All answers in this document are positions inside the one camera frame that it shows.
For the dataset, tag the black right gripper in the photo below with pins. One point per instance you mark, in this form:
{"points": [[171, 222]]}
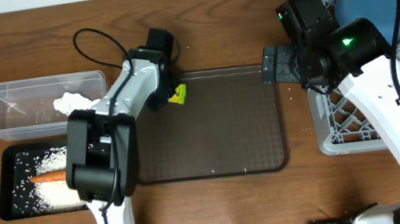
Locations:
{"points": [[283, 54]]}

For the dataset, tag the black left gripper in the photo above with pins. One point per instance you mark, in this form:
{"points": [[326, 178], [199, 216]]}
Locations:
{"points": [[156, 101]]}

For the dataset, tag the white tissue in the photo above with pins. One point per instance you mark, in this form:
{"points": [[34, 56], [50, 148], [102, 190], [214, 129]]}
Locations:
{"points": [[70, 102]]}

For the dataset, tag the orange carrot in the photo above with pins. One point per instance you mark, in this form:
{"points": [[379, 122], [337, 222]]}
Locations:
{"points": [[53, 176]]}

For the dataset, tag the white rice pile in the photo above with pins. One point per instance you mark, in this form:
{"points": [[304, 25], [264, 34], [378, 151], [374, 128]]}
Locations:
{"points": [[31, 198]]}

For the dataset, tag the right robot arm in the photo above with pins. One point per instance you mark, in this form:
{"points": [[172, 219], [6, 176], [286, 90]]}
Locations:
{"points": [[357, 60]]}

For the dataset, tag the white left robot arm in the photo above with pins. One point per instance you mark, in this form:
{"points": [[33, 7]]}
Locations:
{"points": [[102, 149]]}

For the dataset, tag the black waste tray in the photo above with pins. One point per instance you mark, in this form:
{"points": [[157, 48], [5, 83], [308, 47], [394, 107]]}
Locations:
{"points": [[6, 183]]}

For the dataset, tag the yellow green wrapper piece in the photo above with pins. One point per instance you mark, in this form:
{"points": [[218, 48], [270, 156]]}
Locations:
{"points": [[180, 95]]}

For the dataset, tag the brown serving tray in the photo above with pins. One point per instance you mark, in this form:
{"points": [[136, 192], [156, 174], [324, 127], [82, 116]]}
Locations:
{"points": [[230, 124]]}

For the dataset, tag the clear plastic bin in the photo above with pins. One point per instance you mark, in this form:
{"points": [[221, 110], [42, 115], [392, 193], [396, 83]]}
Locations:
{"points": [[26, 106]]}

